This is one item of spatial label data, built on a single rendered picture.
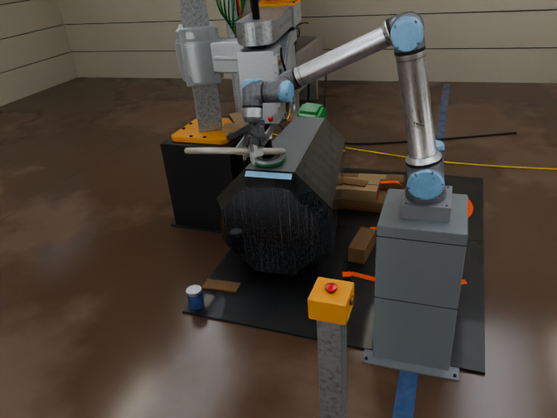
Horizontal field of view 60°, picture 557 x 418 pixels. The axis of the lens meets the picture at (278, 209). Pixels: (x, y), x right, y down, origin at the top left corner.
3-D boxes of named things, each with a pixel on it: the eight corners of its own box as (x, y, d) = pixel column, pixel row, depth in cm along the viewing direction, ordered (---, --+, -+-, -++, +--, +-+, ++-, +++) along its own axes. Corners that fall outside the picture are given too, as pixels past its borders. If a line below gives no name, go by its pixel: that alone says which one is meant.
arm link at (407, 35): (446, 182, 214) (427, 7, 181) (446, 201, 200) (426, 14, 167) (410, 186, 220) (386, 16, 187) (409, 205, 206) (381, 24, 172)
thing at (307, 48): (254, 123, 632) (248, 55, 591) (285, 95, 739) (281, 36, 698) (299, 124, 613) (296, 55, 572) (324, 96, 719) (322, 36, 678)
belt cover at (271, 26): (267, 26, 346) (265, 2, 338) (302, 25, 341) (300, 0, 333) (231, 55, 264) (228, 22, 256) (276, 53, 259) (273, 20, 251)
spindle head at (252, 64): (257, 110, 318) (250, 40, 297) (289, 109, 314) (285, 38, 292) (244, 128, 287) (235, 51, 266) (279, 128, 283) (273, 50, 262)
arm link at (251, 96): (260, 77, 203) (238, 78, 206) (260, 107, 204) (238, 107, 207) (267, 80, 212) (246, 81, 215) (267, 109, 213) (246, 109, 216)
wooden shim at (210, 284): (201, 289, 327) (201, 287, 326) (207, 279, 335) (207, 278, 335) (235, 293, 320) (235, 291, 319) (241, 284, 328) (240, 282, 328)
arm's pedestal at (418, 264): (460, 317, 287) (478, 190, 247) (458, 381, 246) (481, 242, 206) (375, 303, 303) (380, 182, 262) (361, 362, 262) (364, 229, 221)
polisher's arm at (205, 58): (171, 77, 357) (165, 42, 345) (193, 66, 385) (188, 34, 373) (263, 79, 332) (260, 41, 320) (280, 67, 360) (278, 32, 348)
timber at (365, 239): (364, 264, 338) (364, 250, 332) (347, 261, 343) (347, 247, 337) (375, 242, 361) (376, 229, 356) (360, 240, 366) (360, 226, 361)
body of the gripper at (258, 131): (265, 147, 210) (265, 119, 209) (246, 146, 208) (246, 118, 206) (260, 147, 217) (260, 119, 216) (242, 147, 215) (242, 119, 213)
